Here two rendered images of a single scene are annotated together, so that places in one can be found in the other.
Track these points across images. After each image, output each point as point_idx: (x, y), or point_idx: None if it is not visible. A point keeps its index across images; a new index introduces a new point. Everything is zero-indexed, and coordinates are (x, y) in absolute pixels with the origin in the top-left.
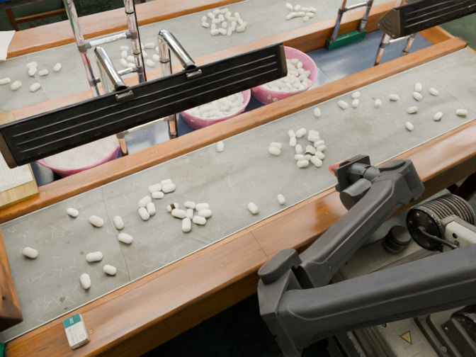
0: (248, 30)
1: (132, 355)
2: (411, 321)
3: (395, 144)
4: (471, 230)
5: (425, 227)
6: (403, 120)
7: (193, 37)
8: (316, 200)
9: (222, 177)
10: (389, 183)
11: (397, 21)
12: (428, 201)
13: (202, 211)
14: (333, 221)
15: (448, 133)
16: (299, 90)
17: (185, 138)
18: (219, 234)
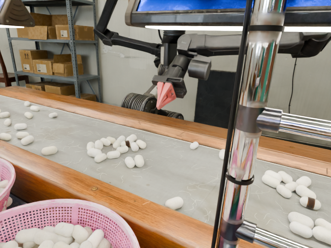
0: None
1: None
2: None
3: (79, 119)
4: (154, 86)
5: (150, 108)
6: (42, 119)
7: None
8: (179, 128)
9: (215, 187)
10: (209, 35)
11: (25, 6)
12: (133, 105)
13: (276, 173)
14: (187, 121)
15: (56, 106)
16: (6, 161)
17: (208, 243)
18: (271, 166)
